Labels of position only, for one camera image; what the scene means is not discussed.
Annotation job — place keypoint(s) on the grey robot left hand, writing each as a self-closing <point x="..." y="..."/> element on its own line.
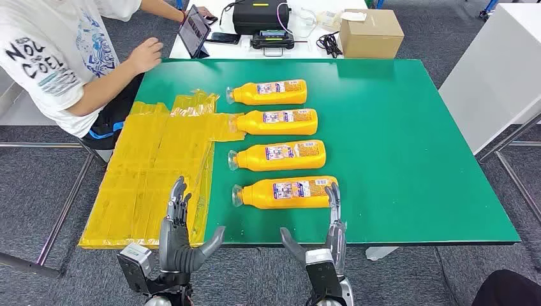
<point x="177" y="249"/>

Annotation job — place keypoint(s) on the blue table leg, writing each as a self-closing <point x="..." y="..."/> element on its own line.
<point x="379" y="3"/>
<point x="179" y="4"/>

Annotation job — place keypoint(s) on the blue wheeled frame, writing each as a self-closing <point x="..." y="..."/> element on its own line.
<point x="490" y="6"/>

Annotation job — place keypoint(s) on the person's left hand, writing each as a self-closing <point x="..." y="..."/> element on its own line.
<point x="206" y="12"/>

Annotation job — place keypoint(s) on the brown cardboard box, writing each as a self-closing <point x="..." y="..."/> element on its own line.
<point x="372" y="40"/>

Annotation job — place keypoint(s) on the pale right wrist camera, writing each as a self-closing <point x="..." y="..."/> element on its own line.
<point x="323" y="274"/>

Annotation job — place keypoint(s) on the orange detergent bottle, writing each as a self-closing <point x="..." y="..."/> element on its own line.
<point x="274" y="202"/>
<point x="270" y="97"/>
<point x="274" y="128"/>
<point x="274" y="164"/>

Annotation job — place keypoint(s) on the black tablet on stand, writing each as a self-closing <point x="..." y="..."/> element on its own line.
<point x="193" y="31"/>

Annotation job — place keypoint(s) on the clear plastic bag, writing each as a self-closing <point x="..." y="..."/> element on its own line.
<point x="329" y="19"/>

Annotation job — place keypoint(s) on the black carrying case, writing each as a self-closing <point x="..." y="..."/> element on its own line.
<point x="258" y="19"/>

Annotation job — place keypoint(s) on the black handheld controller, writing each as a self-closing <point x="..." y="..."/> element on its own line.
<point x="272" y="42"/>

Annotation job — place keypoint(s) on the black smartphone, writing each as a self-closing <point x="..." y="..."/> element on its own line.
<point x="224" y="38"/>

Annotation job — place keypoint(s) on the person's right hand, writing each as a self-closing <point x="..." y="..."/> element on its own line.
<point x="146" y="55"/>

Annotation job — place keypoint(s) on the person's right forearm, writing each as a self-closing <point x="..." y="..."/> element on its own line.
<point x="101" y="91"/>

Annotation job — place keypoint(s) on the small white adapter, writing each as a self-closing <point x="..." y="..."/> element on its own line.
<point x="246" y="42"/>

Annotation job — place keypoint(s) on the white table foot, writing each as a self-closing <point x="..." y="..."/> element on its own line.
<point x="380" y="253"/>

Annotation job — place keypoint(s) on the yellow taped cardboard sheet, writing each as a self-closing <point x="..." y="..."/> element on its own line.
<point x="143" y="169"/>

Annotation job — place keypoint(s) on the person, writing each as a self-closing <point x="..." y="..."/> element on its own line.
<point x="42" y="63"/>

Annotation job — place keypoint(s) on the white paper slip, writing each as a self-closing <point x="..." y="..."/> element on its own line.
<point x="354" y="16"/>

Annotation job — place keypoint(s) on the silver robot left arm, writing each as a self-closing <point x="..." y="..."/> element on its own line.
<point x="157" y="301"/>

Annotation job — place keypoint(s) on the person's left forearm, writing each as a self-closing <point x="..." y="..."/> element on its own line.
<point x="162" y="10"/>

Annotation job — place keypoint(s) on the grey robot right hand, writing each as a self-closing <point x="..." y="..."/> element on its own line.
<point x="337" y="240"/>

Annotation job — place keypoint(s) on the black rounded object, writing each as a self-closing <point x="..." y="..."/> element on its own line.
<point x="511" y="291"/>

